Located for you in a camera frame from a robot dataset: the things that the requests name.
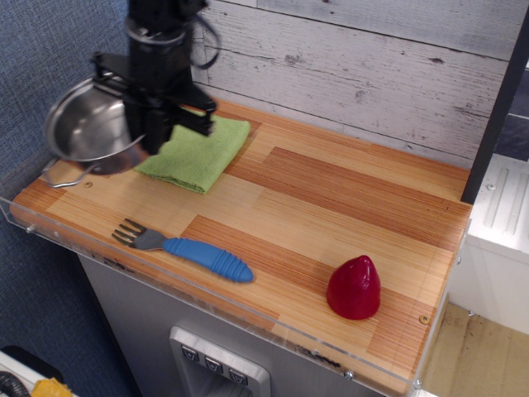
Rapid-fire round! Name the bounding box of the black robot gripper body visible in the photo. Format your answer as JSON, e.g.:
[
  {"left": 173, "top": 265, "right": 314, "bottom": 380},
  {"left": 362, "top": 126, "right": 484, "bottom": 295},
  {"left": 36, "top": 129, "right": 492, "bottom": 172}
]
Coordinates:
[{"left": 92, "top": 32, "right": 217, "bottom": 136}]

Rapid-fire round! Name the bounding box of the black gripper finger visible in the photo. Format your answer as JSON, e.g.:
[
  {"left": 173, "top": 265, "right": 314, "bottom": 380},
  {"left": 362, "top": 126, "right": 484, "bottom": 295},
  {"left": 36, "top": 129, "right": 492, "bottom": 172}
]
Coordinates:
[
  {"left": 122, "top": 94, "right": 150, "bottom": 141},
  {"left": 141, "top": 106, "right": 178, "bottom": 155}
]

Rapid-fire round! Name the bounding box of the stainless steel sauce pot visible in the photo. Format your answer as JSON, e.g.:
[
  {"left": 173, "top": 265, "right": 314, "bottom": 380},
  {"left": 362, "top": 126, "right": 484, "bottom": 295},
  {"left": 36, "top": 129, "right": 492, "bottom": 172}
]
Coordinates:
[{"left": 42, "top": 79, "right": 148, "bottom": 189}]

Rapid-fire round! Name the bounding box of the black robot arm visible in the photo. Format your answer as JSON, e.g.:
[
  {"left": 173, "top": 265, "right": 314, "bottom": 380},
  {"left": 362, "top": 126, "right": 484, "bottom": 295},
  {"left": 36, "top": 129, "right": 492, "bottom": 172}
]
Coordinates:
[{"left": 92, "top": 1, "right": 217, "bottom": 155}]

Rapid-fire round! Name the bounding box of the green folded cloth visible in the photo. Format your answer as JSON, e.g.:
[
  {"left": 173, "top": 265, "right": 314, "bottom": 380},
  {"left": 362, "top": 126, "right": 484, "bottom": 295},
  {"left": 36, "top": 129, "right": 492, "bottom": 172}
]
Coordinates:
[{"left": 135, "top": 116, "right": 251, "bottom": 194}]

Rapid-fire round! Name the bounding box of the clear acrylic edge guard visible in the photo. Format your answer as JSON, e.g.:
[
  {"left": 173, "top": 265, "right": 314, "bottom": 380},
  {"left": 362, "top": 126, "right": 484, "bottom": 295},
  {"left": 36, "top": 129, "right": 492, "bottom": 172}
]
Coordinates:
[{"left": 1, "top": 199, "right": 447, "bottom": 396}]

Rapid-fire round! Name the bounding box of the grey cabinet with dispenser panel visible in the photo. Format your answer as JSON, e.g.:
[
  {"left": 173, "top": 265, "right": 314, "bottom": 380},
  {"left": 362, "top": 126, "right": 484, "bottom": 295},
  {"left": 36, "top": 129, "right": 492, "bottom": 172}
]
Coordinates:
[{"left": 81, "top": 257, "right": 377, "bottom": 396}]

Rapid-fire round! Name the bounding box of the red plastic strawberry toy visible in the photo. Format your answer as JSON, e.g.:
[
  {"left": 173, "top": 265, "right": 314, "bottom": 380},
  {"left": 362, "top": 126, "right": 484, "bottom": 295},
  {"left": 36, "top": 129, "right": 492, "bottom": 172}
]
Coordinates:
[{"left": 326, "top": 255, "right": 381, "bottom": 320}]

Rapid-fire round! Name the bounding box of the yellow object bottom left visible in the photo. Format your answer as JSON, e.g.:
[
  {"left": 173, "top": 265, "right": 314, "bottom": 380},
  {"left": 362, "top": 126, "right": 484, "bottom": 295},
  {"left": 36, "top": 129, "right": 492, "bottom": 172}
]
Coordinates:
[{"left": 31, "top": 378, "right": 74, "bottom": 397}]

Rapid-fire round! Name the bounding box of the white toy sink unit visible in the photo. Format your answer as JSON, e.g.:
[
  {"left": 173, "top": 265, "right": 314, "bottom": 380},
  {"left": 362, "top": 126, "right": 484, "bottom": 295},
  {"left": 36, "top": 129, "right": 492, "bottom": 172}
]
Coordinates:
[{"left": 447, "top": 155, "right": 528, "bottom": 333}]

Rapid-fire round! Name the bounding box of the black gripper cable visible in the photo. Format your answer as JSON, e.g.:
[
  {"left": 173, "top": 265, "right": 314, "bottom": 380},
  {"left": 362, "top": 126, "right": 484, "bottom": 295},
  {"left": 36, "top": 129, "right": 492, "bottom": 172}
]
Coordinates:
[{"left": 190, "top": 11, "right": 222, "bottom": 71}]

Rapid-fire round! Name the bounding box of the blue handled metal fork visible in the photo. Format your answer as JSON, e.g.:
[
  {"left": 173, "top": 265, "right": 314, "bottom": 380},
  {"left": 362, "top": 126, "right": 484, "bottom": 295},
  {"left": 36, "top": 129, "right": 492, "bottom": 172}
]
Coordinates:
[{"left": 112, "top": 218, "right": 254, "bottom": 283}]

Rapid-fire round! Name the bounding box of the dark right frame post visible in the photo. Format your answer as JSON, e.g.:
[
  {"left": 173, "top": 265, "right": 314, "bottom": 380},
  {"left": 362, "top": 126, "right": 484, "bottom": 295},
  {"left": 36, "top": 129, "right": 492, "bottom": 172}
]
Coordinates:
[{"left": 460, "top": 12, "right": 528, "bottom": 204}]

